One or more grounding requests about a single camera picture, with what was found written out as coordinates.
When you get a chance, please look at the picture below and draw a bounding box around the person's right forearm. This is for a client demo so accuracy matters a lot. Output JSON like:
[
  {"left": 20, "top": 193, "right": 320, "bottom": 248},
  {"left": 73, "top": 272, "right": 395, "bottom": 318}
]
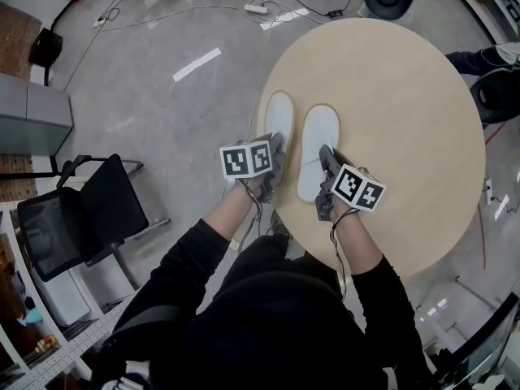
[{"left": 328, "top": 207, "right": 388, "bottom": 276}]

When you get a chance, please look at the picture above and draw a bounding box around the person's left forearm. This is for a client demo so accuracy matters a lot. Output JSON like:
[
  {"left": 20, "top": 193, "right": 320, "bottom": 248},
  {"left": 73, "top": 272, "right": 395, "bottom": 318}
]
[{"left": 201, "top": 178, "right": 266, "bottom": 252}]

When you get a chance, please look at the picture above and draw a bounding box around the small teal object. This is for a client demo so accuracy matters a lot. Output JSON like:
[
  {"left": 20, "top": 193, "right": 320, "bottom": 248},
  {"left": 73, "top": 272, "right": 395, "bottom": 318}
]
[{"left": 18, "top": 309, "right": 44, "bottom": 327}]

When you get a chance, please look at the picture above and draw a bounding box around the white slipper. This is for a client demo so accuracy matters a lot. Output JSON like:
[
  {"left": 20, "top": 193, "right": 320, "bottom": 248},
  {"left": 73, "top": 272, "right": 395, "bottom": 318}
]
[
  {"left": 263, "top": 90, "right": 297, "bottom": 178},
  {"left": 295, "top": 103, "right": 340, "bottom": 205}
]

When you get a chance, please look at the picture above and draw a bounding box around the black mesh folding chair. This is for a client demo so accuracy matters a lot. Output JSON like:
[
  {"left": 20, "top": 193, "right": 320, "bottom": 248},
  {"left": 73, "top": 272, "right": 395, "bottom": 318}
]
[{"left": 16, "top": 153, "right": 171, "bottom": 284}]

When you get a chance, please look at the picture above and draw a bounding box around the white metal shelf rack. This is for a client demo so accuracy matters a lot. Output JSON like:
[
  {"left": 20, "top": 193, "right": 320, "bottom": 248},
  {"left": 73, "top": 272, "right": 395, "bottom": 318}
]
[{"left": 0, "top": 201, "right": 137, "bottom": 390}]

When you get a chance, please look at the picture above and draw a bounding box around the black floor box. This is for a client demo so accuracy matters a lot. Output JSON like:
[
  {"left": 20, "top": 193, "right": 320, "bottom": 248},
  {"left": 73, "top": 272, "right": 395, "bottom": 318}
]
[{"left": 27, "top": 26, "right": 65, "bottom": 87}]

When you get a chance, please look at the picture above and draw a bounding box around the grey metal cabinet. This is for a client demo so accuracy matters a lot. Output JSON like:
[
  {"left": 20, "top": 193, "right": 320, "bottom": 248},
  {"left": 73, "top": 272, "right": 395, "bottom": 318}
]
[{"left": 0, "top": 71, "right": 75, "bottom": 156}]

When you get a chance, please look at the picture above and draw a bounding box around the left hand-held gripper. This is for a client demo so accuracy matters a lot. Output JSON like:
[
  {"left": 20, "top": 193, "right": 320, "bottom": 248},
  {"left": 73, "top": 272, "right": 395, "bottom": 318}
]
[{"left": 219, "top": 132, "right": 286, "bottom": 204}]

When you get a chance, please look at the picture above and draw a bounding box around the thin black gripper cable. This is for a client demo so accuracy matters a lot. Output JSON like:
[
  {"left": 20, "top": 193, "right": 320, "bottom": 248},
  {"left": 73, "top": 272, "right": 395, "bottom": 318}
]
[
  {"left": 237, "top": 184, "right": 266, "bottom": 255},
  {"left": 331, "top": 209, "right": 359, "bottom": 300}
]

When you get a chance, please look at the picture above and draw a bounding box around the person's black clothed body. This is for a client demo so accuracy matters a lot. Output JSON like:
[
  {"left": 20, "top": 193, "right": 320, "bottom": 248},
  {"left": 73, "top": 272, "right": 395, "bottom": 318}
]
[{"left": 97, "top": 217, "right": 432, "bottom": 390}]

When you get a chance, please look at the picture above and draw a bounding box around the black monitor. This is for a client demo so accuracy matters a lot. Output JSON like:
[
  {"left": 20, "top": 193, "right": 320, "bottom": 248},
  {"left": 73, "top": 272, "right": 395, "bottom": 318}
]
[{"left": 422, "top": 292, "right": 520, "bottom": 385}]

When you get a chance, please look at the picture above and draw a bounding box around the person's dark shoe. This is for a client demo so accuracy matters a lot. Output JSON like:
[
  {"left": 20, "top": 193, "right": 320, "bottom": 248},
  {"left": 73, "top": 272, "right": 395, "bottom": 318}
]
[{"left": 268, "top": 210, "right": 293, "bottom": 241}]

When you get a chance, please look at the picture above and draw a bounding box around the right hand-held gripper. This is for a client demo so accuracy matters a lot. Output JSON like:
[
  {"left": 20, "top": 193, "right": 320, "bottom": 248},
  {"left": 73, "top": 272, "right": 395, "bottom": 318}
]
[{"left": 314, "top": 144, "right": 387, "bottom": 222}]

